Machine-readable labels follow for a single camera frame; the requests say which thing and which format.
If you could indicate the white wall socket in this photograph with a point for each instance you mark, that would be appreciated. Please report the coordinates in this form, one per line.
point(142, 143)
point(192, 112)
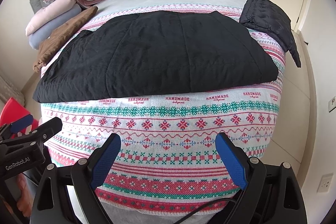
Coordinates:
point(325, 183)

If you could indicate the red plastic chair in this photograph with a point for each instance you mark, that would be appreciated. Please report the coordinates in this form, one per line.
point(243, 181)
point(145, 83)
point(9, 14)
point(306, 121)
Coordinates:
point(10, 108)

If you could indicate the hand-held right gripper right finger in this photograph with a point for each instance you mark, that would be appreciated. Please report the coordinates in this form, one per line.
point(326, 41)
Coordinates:
point(232, 161)

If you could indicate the beige textured cloth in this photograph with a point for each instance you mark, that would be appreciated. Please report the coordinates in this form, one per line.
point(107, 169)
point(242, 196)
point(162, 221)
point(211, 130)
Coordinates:
point(9, 90)

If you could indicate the person's left hand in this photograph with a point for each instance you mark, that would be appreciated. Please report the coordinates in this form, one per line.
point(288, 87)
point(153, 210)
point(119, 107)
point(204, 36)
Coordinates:
point(21, 195)

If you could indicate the black puffer jacket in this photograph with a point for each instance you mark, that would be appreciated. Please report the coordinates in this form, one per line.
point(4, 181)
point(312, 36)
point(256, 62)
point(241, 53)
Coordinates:
point(267, 16)

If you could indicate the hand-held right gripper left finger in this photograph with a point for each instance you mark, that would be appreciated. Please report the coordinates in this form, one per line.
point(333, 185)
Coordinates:
point(105, 161)

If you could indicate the brown folded cloth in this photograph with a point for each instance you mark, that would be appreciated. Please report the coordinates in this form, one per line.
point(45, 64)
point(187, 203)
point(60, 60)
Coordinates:
point(65, 35)

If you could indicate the black quilted coat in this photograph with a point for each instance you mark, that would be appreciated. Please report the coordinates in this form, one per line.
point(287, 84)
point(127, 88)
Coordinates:
point(157, 56)

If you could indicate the lavender folded cloth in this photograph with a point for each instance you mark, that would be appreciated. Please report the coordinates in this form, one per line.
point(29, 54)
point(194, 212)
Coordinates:
point(47, 33)

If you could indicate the white wall switch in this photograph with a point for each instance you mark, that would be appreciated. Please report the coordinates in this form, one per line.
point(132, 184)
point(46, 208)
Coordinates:
point(332, 103)

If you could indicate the pink pillow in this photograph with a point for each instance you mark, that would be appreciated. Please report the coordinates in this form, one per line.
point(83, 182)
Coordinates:
point(50, 15)

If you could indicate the patterned knit blanket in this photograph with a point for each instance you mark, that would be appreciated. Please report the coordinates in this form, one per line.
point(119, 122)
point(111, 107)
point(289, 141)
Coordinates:
point(170, 140)

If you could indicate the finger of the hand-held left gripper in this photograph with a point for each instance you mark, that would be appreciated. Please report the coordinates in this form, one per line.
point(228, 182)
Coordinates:
point(22, 123)
point(50, 127)

